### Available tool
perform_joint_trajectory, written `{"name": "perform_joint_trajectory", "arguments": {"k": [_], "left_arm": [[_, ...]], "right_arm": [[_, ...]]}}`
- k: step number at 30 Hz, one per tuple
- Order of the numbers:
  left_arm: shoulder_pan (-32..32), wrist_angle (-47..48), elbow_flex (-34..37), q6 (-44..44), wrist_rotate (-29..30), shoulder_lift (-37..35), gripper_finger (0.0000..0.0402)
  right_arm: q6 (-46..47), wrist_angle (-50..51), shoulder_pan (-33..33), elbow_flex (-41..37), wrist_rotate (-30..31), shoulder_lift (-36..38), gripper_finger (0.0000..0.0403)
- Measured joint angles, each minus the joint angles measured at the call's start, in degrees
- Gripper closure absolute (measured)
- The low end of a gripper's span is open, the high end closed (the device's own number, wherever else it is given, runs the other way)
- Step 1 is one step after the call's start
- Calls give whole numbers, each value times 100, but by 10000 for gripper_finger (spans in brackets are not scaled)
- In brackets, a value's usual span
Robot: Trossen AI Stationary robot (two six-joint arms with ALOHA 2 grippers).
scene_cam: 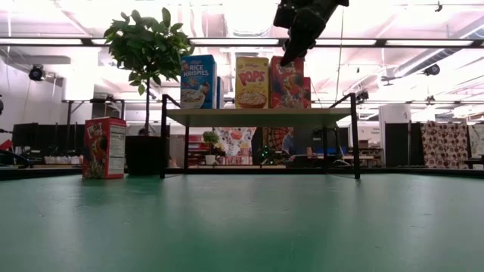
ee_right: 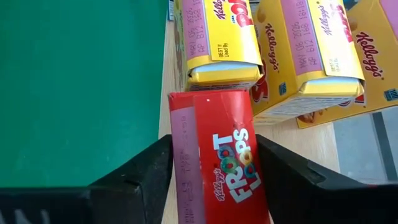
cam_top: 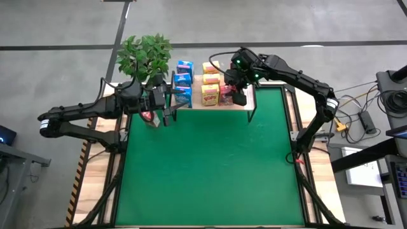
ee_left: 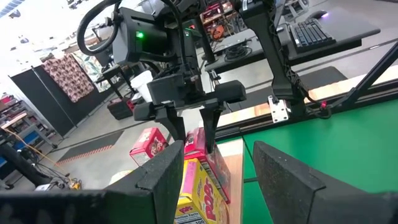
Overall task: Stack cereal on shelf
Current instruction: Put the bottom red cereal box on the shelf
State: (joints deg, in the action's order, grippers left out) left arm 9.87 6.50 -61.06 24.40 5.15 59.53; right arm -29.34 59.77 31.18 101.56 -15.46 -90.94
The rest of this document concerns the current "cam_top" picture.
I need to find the white paper sheet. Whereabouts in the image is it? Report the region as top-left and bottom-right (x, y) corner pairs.
(341, 146), (384, 188)

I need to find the coiled black cable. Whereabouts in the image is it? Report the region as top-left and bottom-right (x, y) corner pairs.
(378, 90), (407, 120)

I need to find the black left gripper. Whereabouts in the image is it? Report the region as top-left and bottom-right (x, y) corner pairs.
(144, 85), (188, 127)

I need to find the yellow black hazard tape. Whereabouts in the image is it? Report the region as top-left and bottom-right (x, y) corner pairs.
(65, 141), (89, 227)

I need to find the wooden shelf with black legs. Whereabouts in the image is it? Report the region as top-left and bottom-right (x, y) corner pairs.
(169, 70), (261, 123)

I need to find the blue Rice Krispies cereal box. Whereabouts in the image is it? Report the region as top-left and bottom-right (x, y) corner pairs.
(174, 85), (193, 109)
(176, 60), (195, 74)
(174, 73), (193, 87)

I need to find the dark monitor screen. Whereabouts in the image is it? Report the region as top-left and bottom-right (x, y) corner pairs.
(0, 125), (17, 147)

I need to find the black table frame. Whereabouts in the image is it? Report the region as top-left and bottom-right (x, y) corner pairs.
(65, 81), (347, 229)

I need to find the green table mat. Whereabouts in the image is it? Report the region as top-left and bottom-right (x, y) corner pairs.
(114, 86), (305, 226)

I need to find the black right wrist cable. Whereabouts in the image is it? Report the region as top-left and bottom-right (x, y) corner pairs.
(208, 50), (242, 80)

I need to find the backlit black keyboard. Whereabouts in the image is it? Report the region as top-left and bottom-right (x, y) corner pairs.
(390, 160), (407, 200)

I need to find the yellow Corn Pops cereal box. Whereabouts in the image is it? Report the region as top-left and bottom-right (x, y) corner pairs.
(202, 60), (221, 74)
(202, 73), (221, 85)
(201, 83), (221, 107)

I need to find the green plant in black pot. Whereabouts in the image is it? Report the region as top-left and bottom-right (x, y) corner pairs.
(115, 33), (174, 88)

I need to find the black desk beam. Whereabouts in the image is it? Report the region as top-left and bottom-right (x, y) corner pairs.
(330, 138), (400, 174)

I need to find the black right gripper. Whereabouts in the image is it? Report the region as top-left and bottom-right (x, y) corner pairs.
(224, 47), (271, 107)

